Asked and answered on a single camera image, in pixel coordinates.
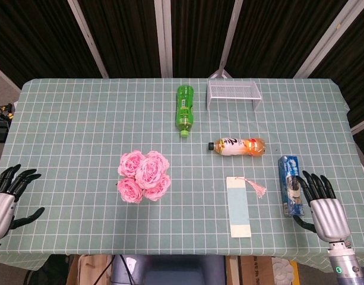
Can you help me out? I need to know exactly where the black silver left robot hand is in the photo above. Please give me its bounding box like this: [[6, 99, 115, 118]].
[[0, 163, 46, 242]]

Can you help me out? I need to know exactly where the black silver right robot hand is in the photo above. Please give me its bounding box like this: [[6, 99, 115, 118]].
[[292, 170, 352, 243]]

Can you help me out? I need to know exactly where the pink artificial flower bouquet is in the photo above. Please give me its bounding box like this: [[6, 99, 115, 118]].
[[115, 150, 172, 204]]

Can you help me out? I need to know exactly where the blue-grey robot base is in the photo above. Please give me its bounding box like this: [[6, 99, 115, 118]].
[[110, 254, 226, 285]]

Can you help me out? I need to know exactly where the blue cookie package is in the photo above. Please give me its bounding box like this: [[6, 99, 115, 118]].
[[277, 154, 306, 217]]

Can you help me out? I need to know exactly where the brown cardboard box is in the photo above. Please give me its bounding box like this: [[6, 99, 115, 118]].
[[240, 255, 274, 285], [65, 254, 113, 285]]

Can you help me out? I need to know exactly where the blue-white bookmark with pink tassel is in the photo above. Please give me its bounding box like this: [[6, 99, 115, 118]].
[[226, 176, 267, 239]]

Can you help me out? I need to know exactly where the light wooden board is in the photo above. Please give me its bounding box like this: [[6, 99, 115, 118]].
[[225, 255, 240, 285]]

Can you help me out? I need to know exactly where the orange juice plastic bottle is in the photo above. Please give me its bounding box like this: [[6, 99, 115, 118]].
[[207, 137, 266, 157]]

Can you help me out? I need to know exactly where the green checked tablecloth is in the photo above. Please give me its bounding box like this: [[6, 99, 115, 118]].
[[0, 77, 364, 271]]

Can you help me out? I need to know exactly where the green plastic drink bottle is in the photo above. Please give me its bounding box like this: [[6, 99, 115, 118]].
[[175, 84, 195, 138]]

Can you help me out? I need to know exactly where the black curtain backdrop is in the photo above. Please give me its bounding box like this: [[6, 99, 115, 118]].
[[0, 0, 364, 128]]

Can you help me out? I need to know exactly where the black device with cables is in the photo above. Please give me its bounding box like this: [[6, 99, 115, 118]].
[[0, 102, 16, 144]]

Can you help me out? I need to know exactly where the white metal frame bar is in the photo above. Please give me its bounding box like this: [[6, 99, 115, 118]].
[[350, 116, 364, 136]]

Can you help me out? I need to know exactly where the white wire mesh rack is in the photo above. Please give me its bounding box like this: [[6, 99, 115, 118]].
[[206, 79, 262, 111]]

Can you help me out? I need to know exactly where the white metal frame post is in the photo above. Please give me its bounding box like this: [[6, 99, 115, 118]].
[[293, 0, 364, 79], [154, 0, 174, 78], [210, 0, 245, 80], [67, 0, 109, 79]]

